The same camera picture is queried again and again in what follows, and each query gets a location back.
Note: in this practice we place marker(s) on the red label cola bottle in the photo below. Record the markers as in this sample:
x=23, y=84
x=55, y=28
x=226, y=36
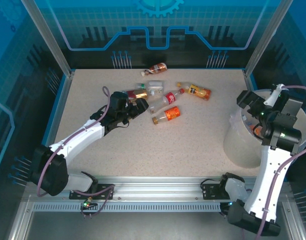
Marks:
x=170, y=98

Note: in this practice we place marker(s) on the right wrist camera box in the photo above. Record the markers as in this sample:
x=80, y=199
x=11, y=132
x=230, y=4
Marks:
x=273, y=95

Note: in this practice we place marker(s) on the aluminium table side rail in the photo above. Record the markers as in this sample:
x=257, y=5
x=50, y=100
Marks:
x=62, y=100
x=248, y=82

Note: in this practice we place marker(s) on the brown tea bottle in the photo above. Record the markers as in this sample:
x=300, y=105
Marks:
x=157, y=68

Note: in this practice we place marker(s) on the orange label bottle gold cap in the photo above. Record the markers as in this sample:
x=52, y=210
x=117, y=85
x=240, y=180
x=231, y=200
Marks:
x=171, y=113

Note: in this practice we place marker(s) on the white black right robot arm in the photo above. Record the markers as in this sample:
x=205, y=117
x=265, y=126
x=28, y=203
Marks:
x=265, y=180

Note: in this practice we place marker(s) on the aluminium front rail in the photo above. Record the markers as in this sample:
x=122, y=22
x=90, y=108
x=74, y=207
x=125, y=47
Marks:
x=155, y=190

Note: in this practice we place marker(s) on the red and gold label bottle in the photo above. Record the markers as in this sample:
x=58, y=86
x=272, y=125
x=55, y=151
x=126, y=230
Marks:
x=140, y=94

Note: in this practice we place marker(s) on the aluminium frame post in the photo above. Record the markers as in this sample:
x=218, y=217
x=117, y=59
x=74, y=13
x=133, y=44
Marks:
x=267, y=37
x=48, y=37

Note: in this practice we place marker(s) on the small LED connector board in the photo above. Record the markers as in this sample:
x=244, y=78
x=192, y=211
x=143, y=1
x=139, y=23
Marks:
x=87, y=203

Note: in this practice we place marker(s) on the orange juice bottle yellow label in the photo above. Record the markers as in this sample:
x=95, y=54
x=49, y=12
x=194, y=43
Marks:
x=197, y=91

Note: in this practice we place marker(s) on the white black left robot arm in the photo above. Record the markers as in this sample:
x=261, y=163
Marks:
x=75, y=136

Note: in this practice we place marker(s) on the clear plastic bin liner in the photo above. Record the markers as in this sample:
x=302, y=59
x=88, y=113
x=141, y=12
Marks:
x=234, y=117

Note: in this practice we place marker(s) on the grey metal shelf plate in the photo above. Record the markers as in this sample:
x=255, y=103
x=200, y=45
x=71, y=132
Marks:
x=155, y=227

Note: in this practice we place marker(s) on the white round bin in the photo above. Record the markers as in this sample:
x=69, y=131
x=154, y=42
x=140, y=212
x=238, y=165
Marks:
x=242, y=150

